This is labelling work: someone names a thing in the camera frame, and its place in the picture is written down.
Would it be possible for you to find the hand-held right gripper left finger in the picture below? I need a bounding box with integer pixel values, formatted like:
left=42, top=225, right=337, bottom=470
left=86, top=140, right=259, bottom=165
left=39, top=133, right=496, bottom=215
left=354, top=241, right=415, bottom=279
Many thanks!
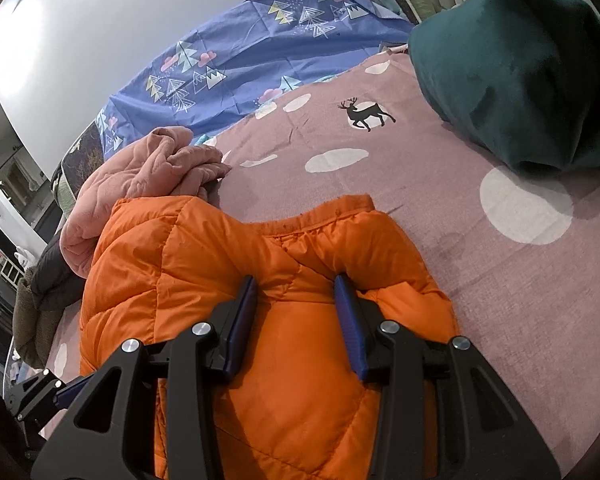
left=30, top=275, right=259, bottom=480

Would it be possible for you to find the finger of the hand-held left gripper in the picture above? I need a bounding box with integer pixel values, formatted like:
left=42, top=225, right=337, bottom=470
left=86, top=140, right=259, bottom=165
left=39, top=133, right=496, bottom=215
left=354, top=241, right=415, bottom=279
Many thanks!
left=5, top=367, right=89, bottom=423

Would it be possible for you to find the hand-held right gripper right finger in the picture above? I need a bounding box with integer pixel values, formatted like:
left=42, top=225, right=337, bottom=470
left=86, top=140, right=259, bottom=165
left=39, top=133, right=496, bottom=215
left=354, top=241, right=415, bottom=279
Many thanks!
left=334, top=274, right=563, bottom=480

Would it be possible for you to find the orange puffer jacket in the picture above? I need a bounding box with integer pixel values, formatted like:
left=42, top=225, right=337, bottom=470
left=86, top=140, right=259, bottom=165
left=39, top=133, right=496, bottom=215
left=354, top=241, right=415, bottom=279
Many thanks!
left=79, top=194, right=460, bottom=480

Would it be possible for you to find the olive brown cloth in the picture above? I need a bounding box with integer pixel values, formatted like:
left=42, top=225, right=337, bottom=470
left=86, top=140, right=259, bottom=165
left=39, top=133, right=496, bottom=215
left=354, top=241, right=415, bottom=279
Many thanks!
left=12, top=280, right=64, bottom=369

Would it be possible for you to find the mauve deer-print bedsheet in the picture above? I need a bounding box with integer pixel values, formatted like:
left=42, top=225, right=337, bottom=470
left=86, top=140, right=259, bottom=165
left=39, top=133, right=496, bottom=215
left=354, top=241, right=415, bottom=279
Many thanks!
left=40, top=52, right=600, bottom=463

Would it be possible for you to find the pink fleece garment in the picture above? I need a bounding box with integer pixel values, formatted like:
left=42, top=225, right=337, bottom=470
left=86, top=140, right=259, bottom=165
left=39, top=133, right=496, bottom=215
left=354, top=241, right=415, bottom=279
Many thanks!
left=60, top=126, right=234, bottom=281

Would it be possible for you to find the dark printed quilt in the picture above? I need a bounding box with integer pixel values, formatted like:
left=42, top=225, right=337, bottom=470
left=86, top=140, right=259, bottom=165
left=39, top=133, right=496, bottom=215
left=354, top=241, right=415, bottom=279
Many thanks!
left=50, top=122, right=107, bottom=217

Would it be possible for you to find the blue tree-print sheet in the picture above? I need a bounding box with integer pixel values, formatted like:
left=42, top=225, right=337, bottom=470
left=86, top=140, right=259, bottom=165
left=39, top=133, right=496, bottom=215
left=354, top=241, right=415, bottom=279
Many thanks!
left=95, top=0, right=422, bottom=162

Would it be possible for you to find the dark teal pillow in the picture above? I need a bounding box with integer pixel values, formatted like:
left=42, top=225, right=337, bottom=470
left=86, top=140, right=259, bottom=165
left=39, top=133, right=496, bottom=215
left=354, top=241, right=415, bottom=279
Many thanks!
left=409, top=0, right=600, bottom=174

